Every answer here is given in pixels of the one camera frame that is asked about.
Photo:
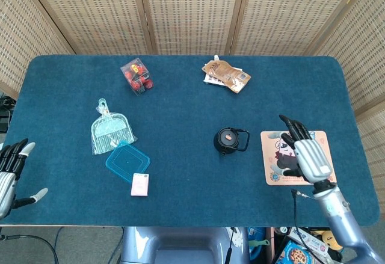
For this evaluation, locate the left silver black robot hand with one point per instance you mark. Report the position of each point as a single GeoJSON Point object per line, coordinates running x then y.
{"type": "Point", "coordinates": [5, 182]}

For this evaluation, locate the woven folding screen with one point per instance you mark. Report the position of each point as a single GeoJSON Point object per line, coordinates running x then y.
{"type": "Point", "coordinates": [192, 11]}

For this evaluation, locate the blue table cloth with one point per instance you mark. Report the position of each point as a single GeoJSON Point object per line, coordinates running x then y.
{"type": "Point", "coordinates": [180, 125]}

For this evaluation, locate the clear box of red items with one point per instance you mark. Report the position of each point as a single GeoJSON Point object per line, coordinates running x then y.
{"type": "Point", "coordinates": [136, 76]}

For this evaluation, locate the blue plastic container lid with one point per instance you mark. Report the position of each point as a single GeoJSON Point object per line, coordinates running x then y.
{"type": "Point", "coordinates": [127, 161]}

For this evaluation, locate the blue cookie box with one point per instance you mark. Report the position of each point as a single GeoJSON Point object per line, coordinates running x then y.
{"type": "Point", "coordinates": [296, 253]}

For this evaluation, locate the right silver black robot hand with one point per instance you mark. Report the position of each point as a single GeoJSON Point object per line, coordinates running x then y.
{"type": "Point", "coordinates": [309, 155]}

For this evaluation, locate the black floor equipment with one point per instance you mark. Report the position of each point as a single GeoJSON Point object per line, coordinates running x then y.
{"type": "Point", "coordinates": [4, 116]}

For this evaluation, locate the grey robot torso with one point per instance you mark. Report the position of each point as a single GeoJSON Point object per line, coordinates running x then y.
{"type": "Point", "coordinates": [180, 246]}

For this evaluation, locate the brown spout pouch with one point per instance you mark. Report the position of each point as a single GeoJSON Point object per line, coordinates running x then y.
{"type": "Point", "coordinates": [227, 73]}

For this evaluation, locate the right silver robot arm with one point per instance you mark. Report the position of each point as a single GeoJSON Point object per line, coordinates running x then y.
{"type": "Point", "coordinates": [343, 219]}

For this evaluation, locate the black round lid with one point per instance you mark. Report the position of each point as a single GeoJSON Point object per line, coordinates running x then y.
{"type": "Point", "coordinates": [221, 148]}

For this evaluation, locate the white blue printed box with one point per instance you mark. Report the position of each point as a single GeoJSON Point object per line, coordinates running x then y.
{"type": "Point", "coordinates": [309, 241]}

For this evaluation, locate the blue plastic bin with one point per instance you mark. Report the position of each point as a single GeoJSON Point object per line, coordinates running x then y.
{"type": "Point", "coordinates": [255, 250]}

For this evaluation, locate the cartoon girl mouse pad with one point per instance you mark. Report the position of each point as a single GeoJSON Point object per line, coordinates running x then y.
{"type": "Point", "coordinates": [275, 155]}

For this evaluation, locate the yellow plush toy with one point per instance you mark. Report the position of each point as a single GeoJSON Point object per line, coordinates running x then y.
{"type": "Point", "coordinates": [331, 240]}

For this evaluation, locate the small pink box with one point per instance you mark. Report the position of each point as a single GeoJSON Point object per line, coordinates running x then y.
{"type": "Point", "coordinates": [139, 185]}

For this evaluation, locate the teal mini dustpan brush set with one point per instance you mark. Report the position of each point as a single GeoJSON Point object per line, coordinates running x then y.
{"type": "Point", "coordinates": [109, 130]}

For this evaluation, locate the white printed packet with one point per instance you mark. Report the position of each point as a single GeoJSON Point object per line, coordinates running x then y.
{"type": "Point", "coordinates": [210, 79]}

